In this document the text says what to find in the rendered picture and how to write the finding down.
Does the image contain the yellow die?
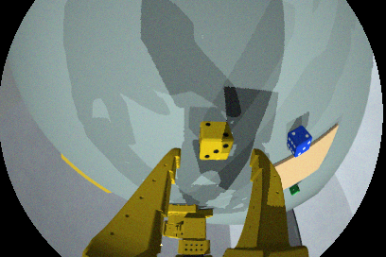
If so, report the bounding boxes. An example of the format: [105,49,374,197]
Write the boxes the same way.
[199,121,234,160]

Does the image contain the beige mat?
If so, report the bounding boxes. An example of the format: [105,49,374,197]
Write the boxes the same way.
[273,124,339,190]

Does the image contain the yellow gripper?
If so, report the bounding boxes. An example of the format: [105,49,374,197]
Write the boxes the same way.
[82,147,309,257]

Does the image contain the blue die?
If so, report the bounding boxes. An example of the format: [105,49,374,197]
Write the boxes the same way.
[287,126,312,158]

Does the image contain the green die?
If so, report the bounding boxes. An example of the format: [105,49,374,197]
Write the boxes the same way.
[289,184,300,196]

